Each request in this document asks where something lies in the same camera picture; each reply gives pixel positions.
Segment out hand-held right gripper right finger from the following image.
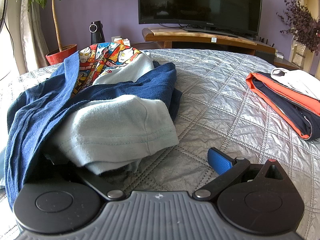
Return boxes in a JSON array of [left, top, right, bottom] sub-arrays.
[[192, 147, 286, 202]]

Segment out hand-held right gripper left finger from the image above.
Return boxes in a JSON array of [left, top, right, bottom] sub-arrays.
[[72, 166, 127, 202]]

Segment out light blue navy-sleeved printed shirt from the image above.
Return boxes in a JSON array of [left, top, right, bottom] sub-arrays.
[[45, 42, 183, 177]]

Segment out silver quilted bedspread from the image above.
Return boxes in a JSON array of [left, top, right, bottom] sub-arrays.
[[0, 49, 320, 240]]

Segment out folded orange and navy jacket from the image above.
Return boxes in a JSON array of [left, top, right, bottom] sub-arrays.
[[245, 71, 320, 140]]

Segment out folded white garment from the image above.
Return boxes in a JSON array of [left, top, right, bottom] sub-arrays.
[[271, 67, 320, 100]]

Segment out wooden television stand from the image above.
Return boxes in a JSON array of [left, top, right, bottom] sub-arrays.
[[142, 27, 277, 55]]

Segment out red plant pot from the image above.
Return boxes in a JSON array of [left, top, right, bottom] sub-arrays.
[[45, 44, 78, 66]]

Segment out orange tissue pack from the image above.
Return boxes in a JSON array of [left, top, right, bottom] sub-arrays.
[[112, 38, 132, 46]]

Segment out black cylindrical speaker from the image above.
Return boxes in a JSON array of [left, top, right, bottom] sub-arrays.
[[89, 20, 105, 45]]

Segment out black television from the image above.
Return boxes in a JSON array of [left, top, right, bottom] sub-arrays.
[[137, 0, 263, 37]]

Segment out dried purple flower bouquet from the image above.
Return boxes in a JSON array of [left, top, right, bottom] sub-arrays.
[[276, 0, 320, 55]]

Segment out beige curtain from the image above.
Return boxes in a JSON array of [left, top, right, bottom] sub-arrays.
[[7, 0, 49, 73]]

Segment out green potted tree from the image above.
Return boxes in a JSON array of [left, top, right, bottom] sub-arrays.
[[17, 0, 81, 53]]

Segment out black standing fan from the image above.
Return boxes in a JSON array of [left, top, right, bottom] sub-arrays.
[[0, 0, 8, 34]]

